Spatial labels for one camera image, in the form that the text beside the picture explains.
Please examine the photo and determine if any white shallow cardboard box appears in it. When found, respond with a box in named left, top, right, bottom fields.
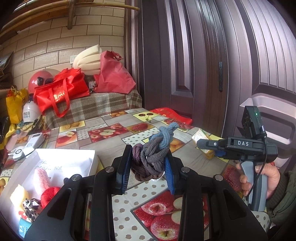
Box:
left=1, top=149, right=102, bottom=235

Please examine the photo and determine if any red tote bag with handles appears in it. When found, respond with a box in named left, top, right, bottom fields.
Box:
left=33, top=68, right=90, bottom=118

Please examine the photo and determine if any leopard print scrunchie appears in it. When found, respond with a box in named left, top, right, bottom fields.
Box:
left=23, top=198, right=43, bottom=223

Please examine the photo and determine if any fruit pattern tablecloth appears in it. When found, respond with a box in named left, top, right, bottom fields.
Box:
left=0, top=107, right=271, bottom=241

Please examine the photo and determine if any green jacket sleeve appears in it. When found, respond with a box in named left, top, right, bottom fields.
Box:
left=264, top=165, right=295, bottom=225

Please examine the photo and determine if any cream foam roll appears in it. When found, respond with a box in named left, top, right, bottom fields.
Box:
left=73, top=45, right=102, bottom=75

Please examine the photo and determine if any red fabric bag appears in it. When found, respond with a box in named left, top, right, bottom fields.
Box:
left=93, top=51, right=136, bottom=94

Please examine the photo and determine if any white helmet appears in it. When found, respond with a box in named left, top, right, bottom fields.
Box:
left=23, top=101, right=42, bottom=123

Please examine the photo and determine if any pink fluffy sponge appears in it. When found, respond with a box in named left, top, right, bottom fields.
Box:
left=34, top=168, right=51, bottom=196

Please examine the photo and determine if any white power bank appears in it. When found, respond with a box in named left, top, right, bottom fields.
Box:
left=23, top=133, right=46, bottom=156

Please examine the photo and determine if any yellow shopping bag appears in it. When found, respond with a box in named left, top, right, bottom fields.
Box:
left=6, top=86, right=29, bottom=124

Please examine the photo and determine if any yellow sponge block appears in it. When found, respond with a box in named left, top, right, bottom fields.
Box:
left=10, top=184, right=29, bottom=211

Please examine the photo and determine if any red plush apple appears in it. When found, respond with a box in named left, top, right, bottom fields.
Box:
left=41, top=187, right=61, bottom=208

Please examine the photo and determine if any plaid covered bench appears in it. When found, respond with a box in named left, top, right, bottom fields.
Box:
left=44, top=89, right=142, bottom=129

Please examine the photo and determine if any wall socket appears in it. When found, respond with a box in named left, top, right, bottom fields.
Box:
left=70, top=55, right=77, bottom=64

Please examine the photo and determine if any pink helmet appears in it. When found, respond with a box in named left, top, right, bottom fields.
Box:
left=28, top=69, right=59, bottom=94

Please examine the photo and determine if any grey blue knotted rope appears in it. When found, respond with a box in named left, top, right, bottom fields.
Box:
left=130, top=121, right=180, bottom=182

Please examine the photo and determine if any brown door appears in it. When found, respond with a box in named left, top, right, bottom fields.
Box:
left=125, top=1, right=295, bottom=170

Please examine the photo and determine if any white round wireless charger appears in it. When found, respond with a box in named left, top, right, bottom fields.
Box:
left=8, top=146, right=25, bottom=161

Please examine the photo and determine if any person's right hand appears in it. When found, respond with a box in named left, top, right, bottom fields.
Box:
left=235, top=162, right=281, bottom=200

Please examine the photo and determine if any yellow tissue pack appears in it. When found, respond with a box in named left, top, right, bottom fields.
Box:
left=192, top=128, right=215, bottom=159

